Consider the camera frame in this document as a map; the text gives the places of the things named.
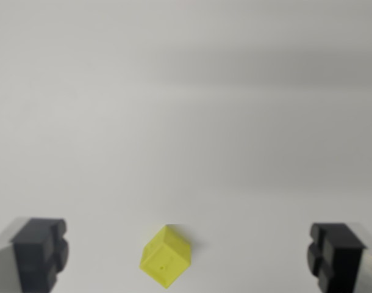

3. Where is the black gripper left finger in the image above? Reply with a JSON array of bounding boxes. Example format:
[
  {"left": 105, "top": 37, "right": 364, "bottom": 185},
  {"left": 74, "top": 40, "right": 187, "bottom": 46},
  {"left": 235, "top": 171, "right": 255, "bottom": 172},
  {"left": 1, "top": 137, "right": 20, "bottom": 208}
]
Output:
[{"left": 0, "top": 217, "right": 70, "bottom": 293}]

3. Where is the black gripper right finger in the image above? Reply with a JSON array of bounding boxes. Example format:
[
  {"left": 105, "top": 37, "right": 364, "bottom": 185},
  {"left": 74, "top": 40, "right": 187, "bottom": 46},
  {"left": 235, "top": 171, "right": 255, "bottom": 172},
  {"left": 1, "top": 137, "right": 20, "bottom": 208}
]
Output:
[{"left": 306, "top": 222, "right": 372, "bottom": 293}]

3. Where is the yellow cube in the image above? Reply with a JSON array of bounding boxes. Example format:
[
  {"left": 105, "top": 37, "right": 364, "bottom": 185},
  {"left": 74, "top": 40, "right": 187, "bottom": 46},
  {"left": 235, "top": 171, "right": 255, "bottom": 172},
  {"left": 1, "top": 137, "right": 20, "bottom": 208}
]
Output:
[{"left": 139, "top": 224, "right": 192, "bottom": 290}]

